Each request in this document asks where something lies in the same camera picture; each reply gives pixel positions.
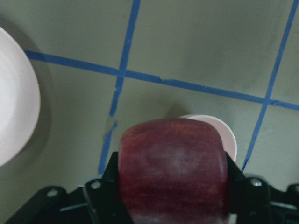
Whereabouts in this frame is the pink bowl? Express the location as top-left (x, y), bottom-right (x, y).
top-left (180, 114), bottom-right (237, 162)

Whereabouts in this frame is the pink plate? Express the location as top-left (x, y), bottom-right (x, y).
top-left (0, 28), bottom-right (41, 165)

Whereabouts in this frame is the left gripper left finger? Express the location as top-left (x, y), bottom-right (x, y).
top-left (102, 152), bottom-right (118, 186)

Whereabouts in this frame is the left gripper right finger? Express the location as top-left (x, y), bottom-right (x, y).
top-left (225, 151), bottom-right (245, 187)

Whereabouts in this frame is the red apple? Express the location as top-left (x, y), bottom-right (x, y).
top-left (118, 118), bottom-right (229, 224)

